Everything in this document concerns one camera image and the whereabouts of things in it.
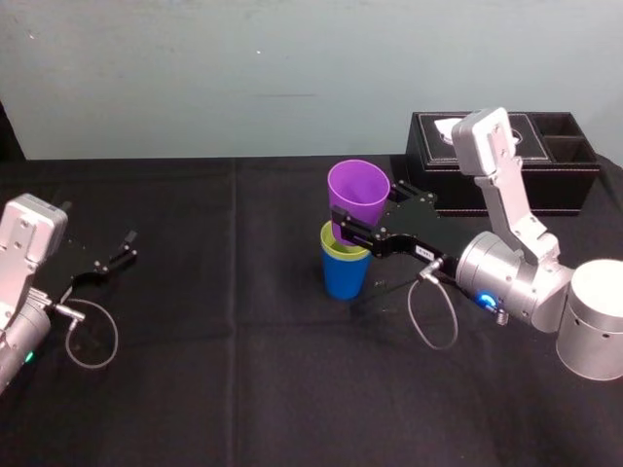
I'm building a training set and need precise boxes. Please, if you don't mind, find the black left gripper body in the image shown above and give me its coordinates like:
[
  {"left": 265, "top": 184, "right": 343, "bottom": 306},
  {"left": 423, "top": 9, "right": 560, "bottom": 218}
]
[{"left": 35, "top": 236, "right": 107, "bottom": 304}]

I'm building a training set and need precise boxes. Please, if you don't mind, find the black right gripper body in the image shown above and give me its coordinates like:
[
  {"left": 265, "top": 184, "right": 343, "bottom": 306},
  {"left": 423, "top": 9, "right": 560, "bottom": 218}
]
[{"left": 371, "top": 193, "right": 464, "bottom": 274}]

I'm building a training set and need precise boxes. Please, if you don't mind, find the purple plastic cup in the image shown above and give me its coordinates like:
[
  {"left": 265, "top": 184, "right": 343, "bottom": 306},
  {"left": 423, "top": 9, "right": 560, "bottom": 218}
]
[{"left": 326, "top": 159, "right": 391, "bottom": 248}]

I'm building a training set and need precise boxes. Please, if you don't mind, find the green plastic cup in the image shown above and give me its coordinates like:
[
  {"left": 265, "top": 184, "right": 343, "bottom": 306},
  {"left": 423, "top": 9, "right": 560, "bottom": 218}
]
[{"left": 318, "top": 221, "right": 369, "bottom": 260}]

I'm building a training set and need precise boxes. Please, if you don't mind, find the blue plastic cup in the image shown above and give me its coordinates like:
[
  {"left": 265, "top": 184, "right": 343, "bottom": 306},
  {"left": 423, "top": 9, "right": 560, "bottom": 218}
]
[{"left": 320, "top": 240, "right": 374, "bottom": 302}]

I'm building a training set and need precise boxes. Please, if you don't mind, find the white tissue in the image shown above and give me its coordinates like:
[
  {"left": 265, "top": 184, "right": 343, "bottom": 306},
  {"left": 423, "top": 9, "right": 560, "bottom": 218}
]
[{"left": 434, "top": 116, "right": 469, "bottom": 144}]

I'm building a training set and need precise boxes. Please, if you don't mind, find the dark panel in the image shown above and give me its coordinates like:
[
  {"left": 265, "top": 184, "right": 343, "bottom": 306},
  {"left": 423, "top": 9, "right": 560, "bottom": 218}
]
[{"left": 0, "top": 98, "right": 26, "bottom": 162}]

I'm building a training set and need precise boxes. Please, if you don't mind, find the black leather organizer box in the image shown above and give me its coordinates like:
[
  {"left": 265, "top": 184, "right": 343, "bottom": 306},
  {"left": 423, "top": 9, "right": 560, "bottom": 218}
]
[{"left": 404, "top": 111, "right": 601, "bottom": 218}]

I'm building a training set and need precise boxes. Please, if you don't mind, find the black table cloth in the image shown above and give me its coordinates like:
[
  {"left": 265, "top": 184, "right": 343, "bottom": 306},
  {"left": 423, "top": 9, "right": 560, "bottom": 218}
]
[{"left": 0, "top": 154, "right": 623, "bottom": 467}]

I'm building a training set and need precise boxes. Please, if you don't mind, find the thin grey left gripper cable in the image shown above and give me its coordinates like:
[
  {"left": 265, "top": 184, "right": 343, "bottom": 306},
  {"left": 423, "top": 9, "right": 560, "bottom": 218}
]
[{"left": 54, "top": 299, "right": 121, "bottom": 372}]

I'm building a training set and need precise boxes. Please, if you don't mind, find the thin grey gripper cable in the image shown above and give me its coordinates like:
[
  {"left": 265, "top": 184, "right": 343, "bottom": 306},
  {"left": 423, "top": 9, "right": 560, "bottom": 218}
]
[
  {"left": 407, "top": 257, "right": 460, "bottom": 352},
  {"left": 54, "top": 299, "right": 121, "bottom": 372}
]

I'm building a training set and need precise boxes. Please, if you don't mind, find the thin grey right gripper cable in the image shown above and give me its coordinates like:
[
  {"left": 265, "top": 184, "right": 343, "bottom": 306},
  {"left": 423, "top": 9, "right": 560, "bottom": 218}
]
[{"left": 407, "top": 257, "right": 460, "bottom": 352}]

